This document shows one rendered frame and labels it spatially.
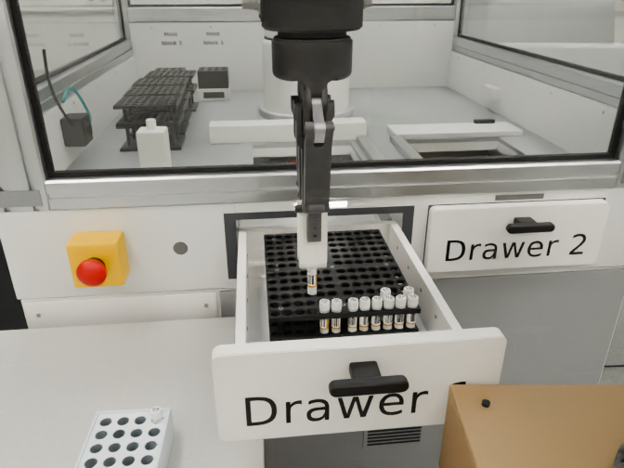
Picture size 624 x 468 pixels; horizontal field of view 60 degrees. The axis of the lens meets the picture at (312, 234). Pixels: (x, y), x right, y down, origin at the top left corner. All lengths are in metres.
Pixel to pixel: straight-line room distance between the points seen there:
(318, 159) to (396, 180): 0.34
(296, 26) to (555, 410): 0.43
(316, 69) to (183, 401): 0.45
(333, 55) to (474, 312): 0.61
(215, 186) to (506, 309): 0.54
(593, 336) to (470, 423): 0.61
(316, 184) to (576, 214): 0.54
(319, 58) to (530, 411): 0.38
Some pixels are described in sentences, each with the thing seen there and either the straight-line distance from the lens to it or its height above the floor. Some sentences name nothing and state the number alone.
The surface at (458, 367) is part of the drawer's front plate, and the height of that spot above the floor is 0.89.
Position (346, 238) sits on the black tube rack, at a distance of 0.80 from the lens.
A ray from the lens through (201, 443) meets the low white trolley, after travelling 0.68.
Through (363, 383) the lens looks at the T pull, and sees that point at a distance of 0.51.
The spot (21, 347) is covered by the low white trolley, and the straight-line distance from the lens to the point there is 0.91.
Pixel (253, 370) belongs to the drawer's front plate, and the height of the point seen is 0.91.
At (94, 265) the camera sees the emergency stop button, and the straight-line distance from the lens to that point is 0.80.
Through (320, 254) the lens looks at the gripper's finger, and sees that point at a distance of 0.58.
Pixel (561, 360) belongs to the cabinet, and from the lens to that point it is 1.13.
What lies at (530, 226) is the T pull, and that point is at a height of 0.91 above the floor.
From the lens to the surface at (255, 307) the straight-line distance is 0.75.
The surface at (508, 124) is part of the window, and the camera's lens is 0.88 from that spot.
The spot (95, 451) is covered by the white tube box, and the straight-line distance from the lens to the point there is 0.67.
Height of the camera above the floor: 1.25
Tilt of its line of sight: 25 degrees down
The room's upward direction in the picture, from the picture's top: straight up
